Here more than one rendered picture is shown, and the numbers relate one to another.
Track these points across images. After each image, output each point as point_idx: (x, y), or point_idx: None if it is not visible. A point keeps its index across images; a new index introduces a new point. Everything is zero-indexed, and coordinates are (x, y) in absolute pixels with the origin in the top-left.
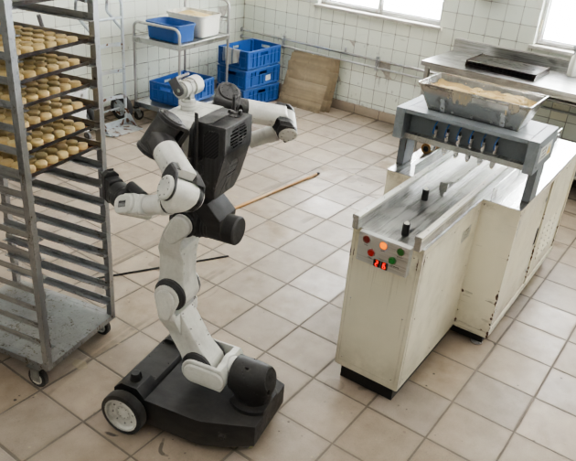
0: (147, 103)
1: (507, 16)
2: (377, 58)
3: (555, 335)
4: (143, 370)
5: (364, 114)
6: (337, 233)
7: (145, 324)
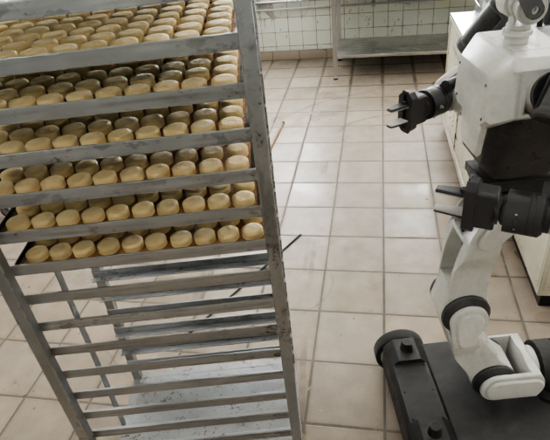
0: None
1: None
2: (257, 1)
3: None
4: (422, 415)
5: None
6: (364, 169)
7: (309, 349)
